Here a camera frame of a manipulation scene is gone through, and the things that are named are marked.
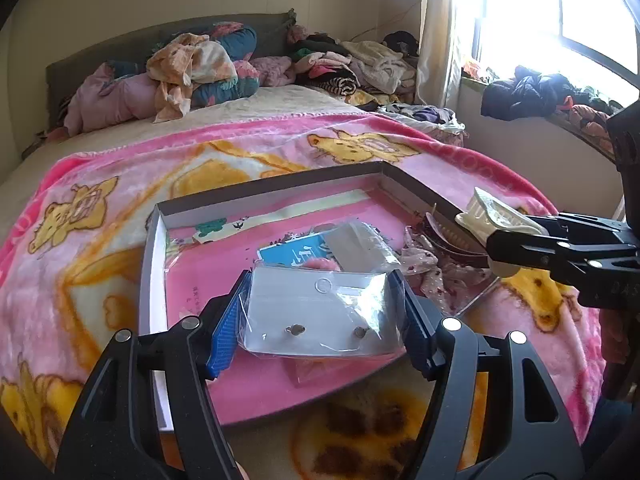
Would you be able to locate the pink shallow box tray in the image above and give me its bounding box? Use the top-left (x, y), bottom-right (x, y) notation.
top-left (137, 160), bottom-right (501, 433)

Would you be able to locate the beige bed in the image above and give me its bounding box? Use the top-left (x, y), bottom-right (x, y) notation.
top-left (0, 85), bottom-right (381, 196)

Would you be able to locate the peach floral cloth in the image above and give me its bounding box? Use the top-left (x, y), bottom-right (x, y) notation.
top-left (146, 33), bottom-right (238, 126)

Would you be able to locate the pink fluffy hair clip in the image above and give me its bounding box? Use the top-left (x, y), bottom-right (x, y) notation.
top-left (300, 257), bottom-right (343, 273)

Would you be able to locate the dark green headboard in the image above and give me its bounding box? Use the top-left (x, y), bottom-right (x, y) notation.
top-left (45, 10), bottom-right (296, 133)

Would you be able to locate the orange patterned cloth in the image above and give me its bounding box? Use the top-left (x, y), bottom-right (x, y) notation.
top-left (570, 102), bottom-right (617, 156)

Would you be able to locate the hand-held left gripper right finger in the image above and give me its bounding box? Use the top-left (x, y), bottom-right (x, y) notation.
top-left (389, 269), bottom-right (586, 480)

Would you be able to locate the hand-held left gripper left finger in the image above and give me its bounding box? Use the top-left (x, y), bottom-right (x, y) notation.
top-left (55, 269), bottom-right (252, 480)

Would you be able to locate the pink printed blanket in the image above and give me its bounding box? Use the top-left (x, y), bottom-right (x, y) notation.
top-left (0, 112), bottom-right (606, 480)

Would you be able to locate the dark blue floral pillow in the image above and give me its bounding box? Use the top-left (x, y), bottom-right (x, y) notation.
top-left (190, 22), bottom-right (261, 108)

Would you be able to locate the blue printed card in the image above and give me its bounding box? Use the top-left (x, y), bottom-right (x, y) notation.
top-left (257, 240), bottom-right (333, 268)

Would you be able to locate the crinkled clear packet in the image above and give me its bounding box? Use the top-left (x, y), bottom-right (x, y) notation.
top-left (290, 356), bottom-right (351, 387)

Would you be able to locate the pile of clothes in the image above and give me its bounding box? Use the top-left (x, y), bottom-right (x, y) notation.
top-left (287, 25), bottom-right (418, 106)

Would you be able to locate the pink floral scrunchie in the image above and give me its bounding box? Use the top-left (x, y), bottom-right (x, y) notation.
top-left (402, 225), bottom-right (496, 311)

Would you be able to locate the pink quilt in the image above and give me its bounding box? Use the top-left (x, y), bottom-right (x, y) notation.
top-left (62, 62), bottom-right (161, 136)

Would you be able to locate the window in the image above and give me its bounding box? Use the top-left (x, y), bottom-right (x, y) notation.
top-left (450, 0), bottom-right (640, 111)

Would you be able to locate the white hair claw clip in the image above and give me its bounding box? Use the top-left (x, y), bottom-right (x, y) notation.
top-left (455, 187), bottom-right (548, 251)

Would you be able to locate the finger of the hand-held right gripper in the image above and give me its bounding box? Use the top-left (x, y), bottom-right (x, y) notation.
top-left (530, 212), bottom-right (640, 253)
top-left (487, 230), bottom-right (601, 286)

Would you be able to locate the dark jacket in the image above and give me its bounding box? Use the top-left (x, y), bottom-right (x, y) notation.
top-left (481, 66), bottom-right (586, 122)

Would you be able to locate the heap of mixed cloths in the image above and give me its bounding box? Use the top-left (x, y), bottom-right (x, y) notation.
top-left (377, 102), bottom-right (468, 148)

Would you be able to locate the cream curtain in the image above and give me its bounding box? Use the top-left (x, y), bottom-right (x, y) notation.
top-left (415, 0), bottom-right (483, 111)

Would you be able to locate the clear earring card packet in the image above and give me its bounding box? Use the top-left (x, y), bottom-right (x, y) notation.
top-left (237, 265), bottom-right (406, 361)

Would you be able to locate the small pink pillow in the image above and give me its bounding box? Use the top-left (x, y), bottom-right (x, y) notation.
top-left (248, 55), bottom-right (296, 88)

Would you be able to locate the dark red hair claw clip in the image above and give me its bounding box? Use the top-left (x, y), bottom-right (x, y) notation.
top-left (425, 205), bottom-right (492, 268)

